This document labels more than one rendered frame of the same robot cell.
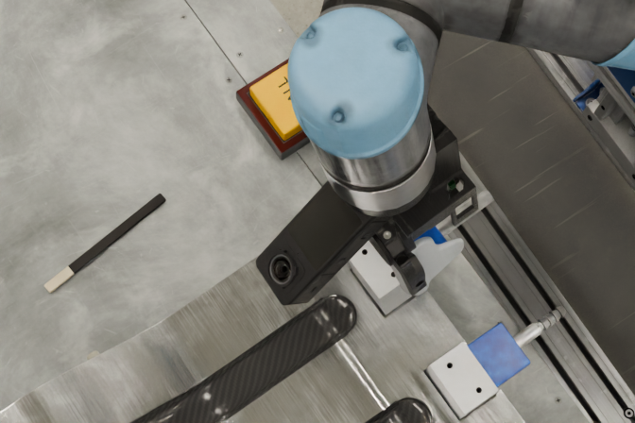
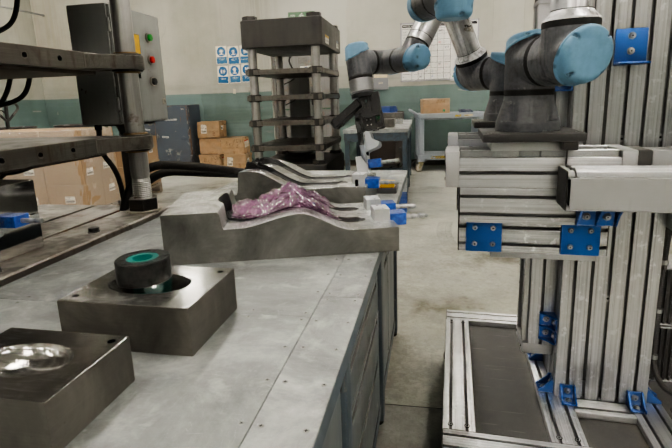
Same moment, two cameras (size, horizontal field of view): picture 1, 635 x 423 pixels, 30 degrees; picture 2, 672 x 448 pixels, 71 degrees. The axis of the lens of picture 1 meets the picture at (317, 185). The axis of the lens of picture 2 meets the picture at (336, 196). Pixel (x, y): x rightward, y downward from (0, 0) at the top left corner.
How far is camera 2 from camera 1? 1.57 m
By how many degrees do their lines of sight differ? 68
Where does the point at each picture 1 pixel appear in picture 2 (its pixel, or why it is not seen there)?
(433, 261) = (368, 142)
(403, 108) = (357, 45)
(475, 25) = (385, 58)
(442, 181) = (375, 110)
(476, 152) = (477, 352)
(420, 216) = (365, 112)
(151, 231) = not seen: hidden behind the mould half
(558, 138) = (514, 362)
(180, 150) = not seen: hidden behind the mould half
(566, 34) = (397, 54)
